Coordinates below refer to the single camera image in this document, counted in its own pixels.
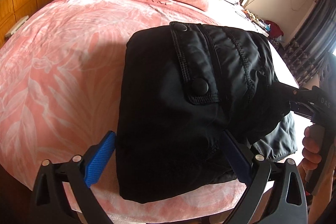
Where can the small white stool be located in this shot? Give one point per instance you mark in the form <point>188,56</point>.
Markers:
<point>17,26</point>

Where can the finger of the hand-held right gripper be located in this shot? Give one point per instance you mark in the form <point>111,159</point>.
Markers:
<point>287,88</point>
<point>302,109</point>

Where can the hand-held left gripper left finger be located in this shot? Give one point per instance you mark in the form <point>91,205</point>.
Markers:
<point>101,158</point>

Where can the pink floral bed blanket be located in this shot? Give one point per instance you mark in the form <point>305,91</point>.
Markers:
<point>65,69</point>

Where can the black quilted pants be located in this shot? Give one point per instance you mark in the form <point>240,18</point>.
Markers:
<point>162,108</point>

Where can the person's right hand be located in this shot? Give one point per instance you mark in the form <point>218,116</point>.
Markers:
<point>311,154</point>

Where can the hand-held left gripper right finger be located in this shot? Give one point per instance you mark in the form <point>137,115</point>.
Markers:
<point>237,158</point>

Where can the dark patterned curtain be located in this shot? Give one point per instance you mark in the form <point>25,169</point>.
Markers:
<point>309,43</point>

